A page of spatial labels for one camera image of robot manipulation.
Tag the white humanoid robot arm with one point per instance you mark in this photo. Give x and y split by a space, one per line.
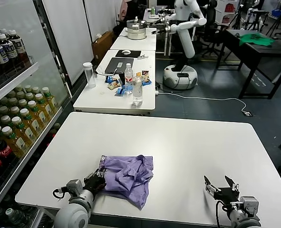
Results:
190 25
170 17

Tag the red and white boxes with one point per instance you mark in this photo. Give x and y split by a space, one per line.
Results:
229 8

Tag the water bottle green label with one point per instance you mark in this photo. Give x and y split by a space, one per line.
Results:
15 217

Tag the white office desk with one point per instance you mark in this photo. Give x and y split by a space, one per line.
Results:
149 14

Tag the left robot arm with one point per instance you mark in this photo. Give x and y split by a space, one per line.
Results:
71 213

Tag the dark snack packet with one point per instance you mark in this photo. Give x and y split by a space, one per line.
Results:
145 73

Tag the white computer mouse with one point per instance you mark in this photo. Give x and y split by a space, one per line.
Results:
125 52

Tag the green cloth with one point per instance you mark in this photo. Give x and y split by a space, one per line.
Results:
256 40

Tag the black mouse pad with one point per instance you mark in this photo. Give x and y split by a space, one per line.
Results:
133 54

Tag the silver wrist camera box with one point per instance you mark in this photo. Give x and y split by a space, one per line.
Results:
249 203
74 186

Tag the white earphones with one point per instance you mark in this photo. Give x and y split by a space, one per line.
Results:
143 56

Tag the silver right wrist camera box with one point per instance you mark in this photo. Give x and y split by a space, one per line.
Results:
249 203

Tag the blue snack packet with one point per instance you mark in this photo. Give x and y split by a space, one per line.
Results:
121 91
109 79
147 82

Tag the purple t-shirt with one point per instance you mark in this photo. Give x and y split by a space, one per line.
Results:
128 180

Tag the white cabinet shelf board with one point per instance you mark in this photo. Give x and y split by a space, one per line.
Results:
16 79
35 147

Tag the white rectangular table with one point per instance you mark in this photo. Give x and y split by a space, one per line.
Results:
135 44
99 99

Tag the pink garment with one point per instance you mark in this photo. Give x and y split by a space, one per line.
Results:
124 9

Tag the black office chair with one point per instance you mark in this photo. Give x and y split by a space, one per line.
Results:
211 16

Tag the blue basket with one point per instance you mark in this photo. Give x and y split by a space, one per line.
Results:
279 13

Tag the dark grey laptop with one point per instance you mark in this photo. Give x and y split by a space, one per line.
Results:
119 65

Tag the black camera tripod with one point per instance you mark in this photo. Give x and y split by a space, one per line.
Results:
280 26
237 17

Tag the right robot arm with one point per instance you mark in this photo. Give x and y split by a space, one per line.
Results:
242 218

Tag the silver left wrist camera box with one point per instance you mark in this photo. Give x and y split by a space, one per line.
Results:
74 186

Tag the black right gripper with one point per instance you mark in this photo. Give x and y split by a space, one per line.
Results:
225 194

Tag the yellow white snack packet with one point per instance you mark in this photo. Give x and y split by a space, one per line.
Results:
139 75

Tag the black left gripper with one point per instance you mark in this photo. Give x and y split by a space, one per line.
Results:
95 184

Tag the white wheeled humanoid robot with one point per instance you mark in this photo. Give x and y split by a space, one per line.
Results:
186 45

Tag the glass door drinks cabinet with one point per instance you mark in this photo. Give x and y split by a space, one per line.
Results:
50 47

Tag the white power adapter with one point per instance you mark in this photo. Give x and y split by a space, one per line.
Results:
247 113

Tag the green can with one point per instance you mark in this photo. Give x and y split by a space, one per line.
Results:
153 10

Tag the clear water bottle plain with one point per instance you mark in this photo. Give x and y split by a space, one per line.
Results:
138 92

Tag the black metal table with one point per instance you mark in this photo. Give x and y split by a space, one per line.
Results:
249 51

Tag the tall clear jar white lid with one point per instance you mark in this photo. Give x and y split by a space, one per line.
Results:
90 76

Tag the water bottle red label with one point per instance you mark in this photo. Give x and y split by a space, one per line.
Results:
129 77

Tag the white steamer pot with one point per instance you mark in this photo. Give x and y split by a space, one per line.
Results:
136 32

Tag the brown cardboard box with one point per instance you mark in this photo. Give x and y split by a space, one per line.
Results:
102 45

